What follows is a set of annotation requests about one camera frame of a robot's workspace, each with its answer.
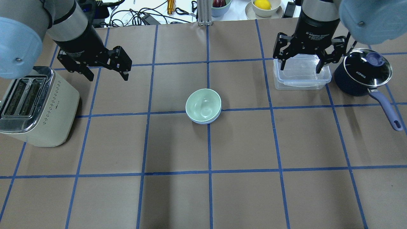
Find green ceramic bowl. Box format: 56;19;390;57
185;88;222;121

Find beige bowl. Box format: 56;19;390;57
251;0;283;18

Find blue bowl with fruit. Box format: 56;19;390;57
211;0;232;17

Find clear plastic food container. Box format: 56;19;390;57
273;54;332;90

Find glass saucepan lid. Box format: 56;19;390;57
342;48;393;87

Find dark blue saucepan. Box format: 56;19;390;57
334;61;403;131

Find beige plate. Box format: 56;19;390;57
245;2;284;19

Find yellow lemon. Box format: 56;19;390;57
253;0;272;10

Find black power adapter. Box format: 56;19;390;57
141;14;161;25

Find cream toaster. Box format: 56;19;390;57
0;66;80;147

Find scissors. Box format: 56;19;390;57
175;7;198;17

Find orange handled tool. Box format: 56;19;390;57
167;0;175;15

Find aluminium frame post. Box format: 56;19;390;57
197;0;213;26

